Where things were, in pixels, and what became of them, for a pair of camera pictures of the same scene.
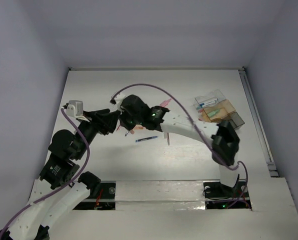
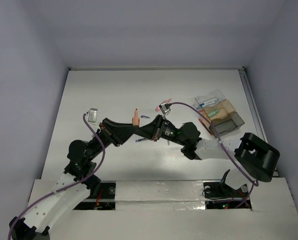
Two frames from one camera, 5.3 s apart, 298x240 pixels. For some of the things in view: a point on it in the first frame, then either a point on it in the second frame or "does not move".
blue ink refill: (138, 140) does not move
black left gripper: (110, 122) → (117, 132)
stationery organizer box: (213, 107) does not move
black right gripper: (129, 125) → (153, 129)
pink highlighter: (165, 103) does not move
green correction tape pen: (213, 112) does not move
